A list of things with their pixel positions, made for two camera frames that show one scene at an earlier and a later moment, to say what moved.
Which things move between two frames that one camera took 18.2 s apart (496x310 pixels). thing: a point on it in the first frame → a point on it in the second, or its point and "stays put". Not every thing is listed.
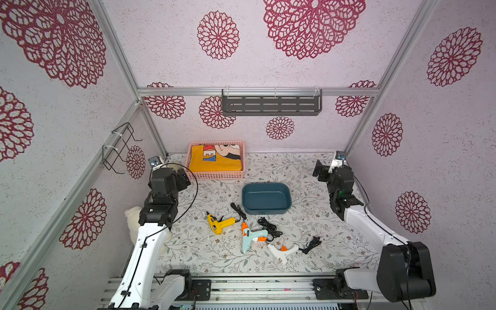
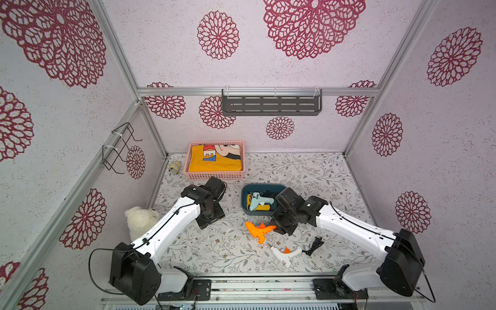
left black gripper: x=181 y=179 → x=219 y=214
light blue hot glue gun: x=248 y=235 → x=257 y=199
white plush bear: x=133 y=214 stays put
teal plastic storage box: x=266 y=198 stays put
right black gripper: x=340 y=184 → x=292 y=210
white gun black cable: x=314 y=241 stays put
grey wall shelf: x=272 y=101 stays put
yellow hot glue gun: x=217 y=225 → x=259 y=207
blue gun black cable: x=271 y=228 → x=268 y=194
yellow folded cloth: x=215 y=157 stays put
